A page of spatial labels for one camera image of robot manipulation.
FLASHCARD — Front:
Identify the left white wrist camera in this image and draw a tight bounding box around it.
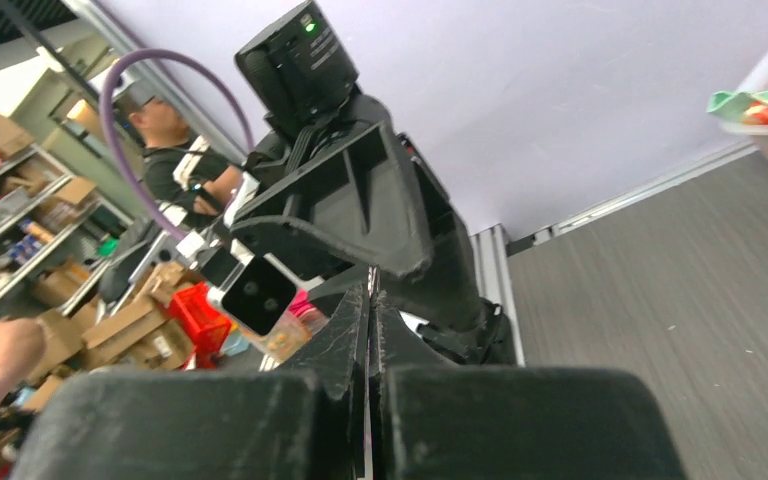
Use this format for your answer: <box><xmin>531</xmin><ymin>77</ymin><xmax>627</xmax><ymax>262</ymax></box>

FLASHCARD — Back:
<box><xmin>175</xmin><ymin>172</ymin><xmax>300</xmax><ymax>338</ymax></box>

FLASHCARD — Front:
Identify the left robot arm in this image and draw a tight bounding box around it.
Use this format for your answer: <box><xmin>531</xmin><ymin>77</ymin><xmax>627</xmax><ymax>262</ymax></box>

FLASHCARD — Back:
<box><xmin>231</xmin><ymin>1</ymin><xmax>517</xmax><ymax>365</ymax></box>

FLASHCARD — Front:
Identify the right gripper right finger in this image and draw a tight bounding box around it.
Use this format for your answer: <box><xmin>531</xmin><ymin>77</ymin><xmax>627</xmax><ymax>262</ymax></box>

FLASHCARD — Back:
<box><xmin>369</xmin><ymin>291</ymin><xmax>453</xmax><ymax>479</ymax></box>

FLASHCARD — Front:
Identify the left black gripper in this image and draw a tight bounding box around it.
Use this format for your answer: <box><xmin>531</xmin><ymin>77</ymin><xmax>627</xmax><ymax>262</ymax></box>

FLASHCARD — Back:
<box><xmin>231</xmin><ymin>92</ymin><xmax>517</xmax><ymax>365</ymax></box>

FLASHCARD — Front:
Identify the person in black shirt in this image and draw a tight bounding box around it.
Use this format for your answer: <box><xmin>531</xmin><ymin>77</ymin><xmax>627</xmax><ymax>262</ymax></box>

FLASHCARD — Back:
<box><xmin>117</xmin><ymin>81</ymin><xmax>243</xmax><ymax>229</ymax></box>

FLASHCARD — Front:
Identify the colourful patterned cloth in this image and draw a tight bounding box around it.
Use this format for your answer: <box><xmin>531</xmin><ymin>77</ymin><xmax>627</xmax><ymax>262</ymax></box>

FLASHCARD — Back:
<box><xmin>706</xmin><ymin>90</ymin><xmax>768</xmax><ymax>138</ymax></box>

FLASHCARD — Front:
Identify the metal keyring holder plate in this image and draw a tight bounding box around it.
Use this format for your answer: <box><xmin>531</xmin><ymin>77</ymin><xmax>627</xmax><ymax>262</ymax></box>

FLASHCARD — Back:
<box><xmin>363</xmin><ymin>266</ymin><xmax>379</xmax><ymax>480</ymax></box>

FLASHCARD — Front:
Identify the metal storage shelf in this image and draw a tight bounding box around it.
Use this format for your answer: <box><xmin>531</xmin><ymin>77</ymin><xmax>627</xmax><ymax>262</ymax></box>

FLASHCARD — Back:
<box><xmin>0</xmin><ymin>144</ymin><xmax>133</xmax><ymax>316</ymax></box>

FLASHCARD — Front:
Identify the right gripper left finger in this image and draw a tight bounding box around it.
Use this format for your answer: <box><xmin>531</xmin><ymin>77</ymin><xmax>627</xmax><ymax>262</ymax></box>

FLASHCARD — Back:
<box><xmin>280</xmin><ymin>283</ymin><xmax>370</xmax><ymax>479</ymax></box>

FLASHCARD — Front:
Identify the red plastic crate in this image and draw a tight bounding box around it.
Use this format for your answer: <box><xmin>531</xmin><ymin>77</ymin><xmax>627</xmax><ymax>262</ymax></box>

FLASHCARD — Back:
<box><xmin>168</xmin><ymin>282</ymin><xmax>232</xmax><ymax>369</ymax></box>

